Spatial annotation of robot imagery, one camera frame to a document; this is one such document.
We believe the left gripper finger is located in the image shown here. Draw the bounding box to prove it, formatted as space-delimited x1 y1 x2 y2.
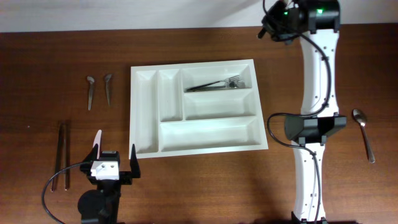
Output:
130 144 141 179
84 144 99 162

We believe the metal fork dark handle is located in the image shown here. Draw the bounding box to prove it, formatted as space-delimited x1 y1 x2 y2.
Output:
186 75 242 92

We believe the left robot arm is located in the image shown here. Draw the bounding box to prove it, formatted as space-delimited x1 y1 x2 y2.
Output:
78 144 141 223

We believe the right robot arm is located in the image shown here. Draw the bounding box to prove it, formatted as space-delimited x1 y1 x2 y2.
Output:
257 0 347 223

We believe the pink plastic knife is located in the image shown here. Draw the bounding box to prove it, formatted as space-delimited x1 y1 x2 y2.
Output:
93 129 102 159

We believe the dark chopstick right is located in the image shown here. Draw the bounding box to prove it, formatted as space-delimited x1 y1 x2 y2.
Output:
63 120 70 190

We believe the dark chopstick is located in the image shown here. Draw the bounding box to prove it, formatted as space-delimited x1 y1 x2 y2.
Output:
54 122 65 174
63 120 70 190

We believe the dark chopstick left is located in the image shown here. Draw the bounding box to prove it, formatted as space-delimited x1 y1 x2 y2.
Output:
54 122 65 174

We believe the white cutlery tray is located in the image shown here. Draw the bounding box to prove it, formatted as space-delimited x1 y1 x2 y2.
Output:
129 59 268 159

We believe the small metal spoon left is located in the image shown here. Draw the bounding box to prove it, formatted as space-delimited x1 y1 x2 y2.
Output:
86 76 95 111

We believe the small metal spoon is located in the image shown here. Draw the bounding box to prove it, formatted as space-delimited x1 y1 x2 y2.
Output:
86 76 95 111
104 74 113 106

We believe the small metal spoon right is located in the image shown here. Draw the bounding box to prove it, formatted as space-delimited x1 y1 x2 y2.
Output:
104 74 113 106

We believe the large metal spoon right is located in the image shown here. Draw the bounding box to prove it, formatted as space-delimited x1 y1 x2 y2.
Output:
352 109 376 164

